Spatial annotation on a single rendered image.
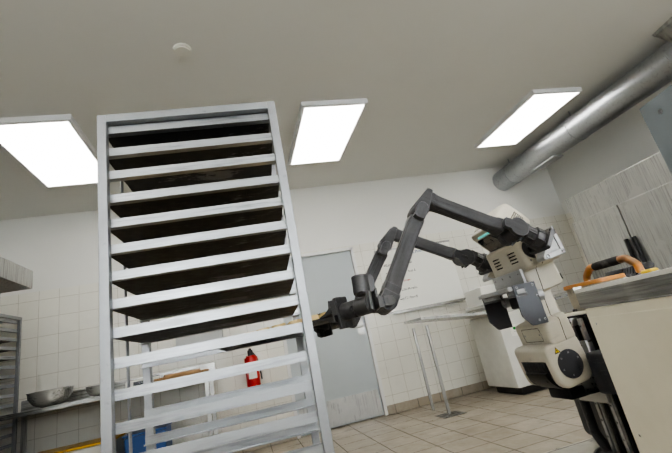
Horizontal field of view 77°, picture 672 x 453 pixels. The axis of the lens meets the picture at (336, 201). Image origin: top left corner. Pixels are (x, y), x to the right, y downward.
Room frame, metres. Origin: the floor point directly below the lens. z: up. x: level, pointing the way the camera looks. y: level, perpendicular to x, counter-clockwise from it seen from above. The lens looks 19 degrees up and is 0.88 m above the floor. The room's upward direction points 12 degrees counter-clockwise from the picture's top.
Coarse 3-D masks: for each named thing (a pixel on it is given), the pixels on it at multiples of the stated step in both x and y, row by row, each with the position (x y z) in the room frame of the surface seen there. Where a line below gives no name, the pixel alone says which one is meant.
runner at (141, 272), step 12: (240, 252) 1.40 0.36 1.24; (252, 252) 1.41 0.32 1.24; (264, 252) 1.42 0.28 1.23; (276, 252) 1.43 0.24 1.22; (288, 252) 1.44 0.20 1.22; (168, 264) 1.35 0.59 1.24; (180, 264) 1.36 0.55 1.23; (192, 264) 1.37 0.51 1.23; (204, 264) 1.37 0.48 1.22; (216, 264) 1.39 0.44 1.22; (120, 276) 1.32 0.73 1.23; (132, 276) 1.32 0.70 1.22; (144, 276) 1.35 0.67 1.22
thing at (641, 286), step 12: (636, 276) 1.17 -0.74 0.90; (648, 276) 1.13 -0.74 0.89; (660, 276) 1.09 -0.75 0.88; (576, 288) 1.46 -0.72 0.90; (588, 288) 1.38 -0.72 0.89; (600, 288) 1.32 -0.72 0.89; (612, 288) 1.27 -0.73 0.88; (624, 288) 1.23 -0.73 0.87; (636, 288) 1.18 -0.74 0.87; (648, 288) 1.14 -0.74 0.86; (660, 288) 1.11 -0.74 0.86; (588, 300) 1.40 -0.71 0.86; (600, 300) 1.35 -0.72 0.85; (612, 300) 1.29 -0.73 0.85; (624, 300) 1.25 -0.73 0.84
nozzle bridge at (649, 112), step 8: (656, 96) 0.68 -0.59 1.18; (664, 96) 0.66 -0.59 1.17; (648, 104) 0.70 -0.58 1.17; (656, 104) 0.68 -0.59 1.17; (664, 104) 0.67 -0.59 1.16; (640, 112) 0.72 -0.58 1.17; (648, 112) 0.70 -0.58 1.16; (656, 112) 0.69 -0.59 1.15; (664, 112) 0.68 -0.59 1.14; (648, 120) 0.71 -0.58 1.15; (656, 120) 0.70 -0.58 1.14; (664, 120) 0.68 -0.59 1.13; (648, 128) 0.72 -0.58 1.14; (656, 128) 0.70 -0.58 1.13; (664, 128) 0.69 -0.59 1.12; (656, 136) 0.71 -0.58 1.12; (664, 136) 0.70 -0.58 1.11; (656, 144) 0.72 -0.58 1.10; (664, 144) 0.70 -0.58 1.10; (664, 152) 0.71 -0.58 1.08; (664, 160) 0.72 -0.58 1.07
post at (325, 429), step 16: (272, 112) 1.41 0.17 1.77; (272, 128) 1.41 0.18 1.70; (288, 192) 1.41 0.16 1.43; (288, 208) 1.41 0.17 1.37; (288, 224) 1.41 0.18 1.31; (304, 288) 1.41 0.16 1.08; (304, 304) 1.41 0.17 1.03; (304, 320) 1.41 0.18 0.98; (320, 384) 1.41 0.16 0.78; (320, 400) 1.41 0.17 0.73; (320, 416) 1.41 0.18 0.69
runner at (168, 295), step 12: (252, 276) 1.41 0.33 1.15; (264, 276) 1.42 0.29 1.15; (276, 276) 1.42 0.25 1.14; (288, 276) 1.43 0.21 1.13; (180, 288) 1.36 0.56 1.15; (192, 288) 1.36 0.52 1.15; (204, 288) 1.37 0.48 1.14; (216, 288) 1.38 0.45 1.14; (228, 288) 1.39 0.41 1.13; (120, 300) 1.32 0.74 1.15; (132, 300) 1.32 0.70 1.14; (144, 300) 1.33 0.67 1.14; (156, 300) 1.34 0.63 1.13; (168, 300) 1.37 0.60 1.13
